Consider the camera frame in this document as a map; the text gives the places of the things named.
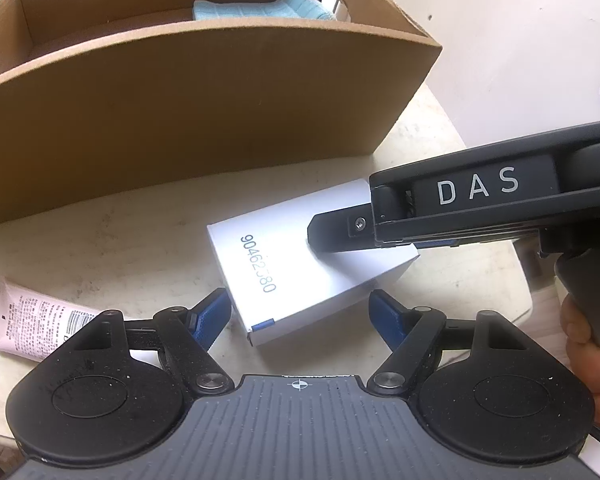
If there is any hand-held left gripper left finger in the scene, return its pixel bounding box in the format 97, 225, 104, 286
67, 287, 236, 397

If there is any brown cardboard box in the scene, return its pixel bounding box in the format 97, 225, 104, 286
0, 0, 443, 231

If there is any white carton box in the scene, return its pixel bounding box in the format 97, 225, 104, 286
206, 177, 421, 348

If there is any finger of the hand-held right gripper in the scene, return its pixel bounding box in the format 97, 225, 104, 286
307, 202, 417, 262

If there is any light blue towel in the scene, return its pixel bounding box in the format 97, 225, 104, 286
192, 0, 338, 23

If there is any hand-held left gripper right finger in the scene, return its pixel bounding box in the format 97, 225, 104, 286
367, 289, 532, 397

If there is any person's right hand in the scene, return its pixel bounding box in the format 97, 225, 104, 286
560, 292, 600, 433

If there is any pink cosmetic tube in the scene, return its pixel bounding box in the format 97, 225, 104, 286
0, 276, 101, 363

